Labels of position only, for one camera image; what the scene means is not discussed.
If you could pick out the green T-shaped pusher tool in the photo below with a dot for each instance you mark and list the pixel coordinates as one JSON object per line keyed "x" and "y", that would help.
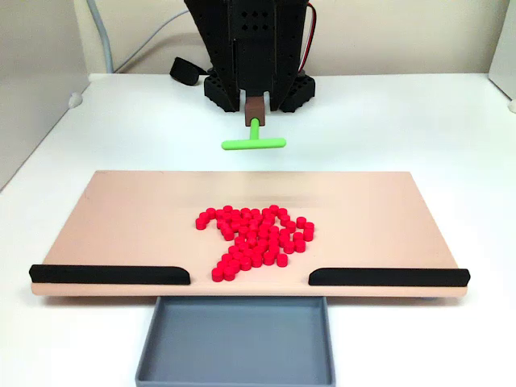
{"x": 254, "y": 143}

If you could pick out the red granule pile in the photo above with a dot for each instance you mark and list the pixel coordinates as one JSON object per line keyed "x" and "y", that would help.
{"x": 250, "y": 242}

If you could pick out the grey container tray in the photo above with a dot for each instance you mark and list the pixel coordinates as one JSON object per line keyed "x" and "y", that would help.
{"x": 238, "y": 342}

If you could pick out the small white knob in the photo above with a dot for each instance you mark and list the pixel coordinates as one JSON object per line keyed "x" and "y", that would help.
{"x": 75, "y": 100}

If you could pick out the beige work board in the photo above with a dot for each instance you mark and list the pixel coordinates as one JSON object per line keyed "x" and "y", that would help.
{"x": 363, "y": 225}

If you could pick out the desk side partition panel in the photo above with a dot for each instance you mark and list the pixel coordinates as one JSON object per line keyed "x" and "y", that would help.
{"x": 32, "y": 113}
{"x": 506, "y": 48}

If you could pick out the small white object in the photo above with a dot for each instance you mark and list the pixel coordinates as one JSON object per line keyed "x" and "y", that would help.
{"x": 512, "y": 105}

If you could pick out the black edge rail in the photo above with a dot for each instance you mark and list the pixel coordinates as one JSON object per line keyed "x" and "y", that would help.
{"x": 387, "y": 277}
{"x": 105, "y": 275}

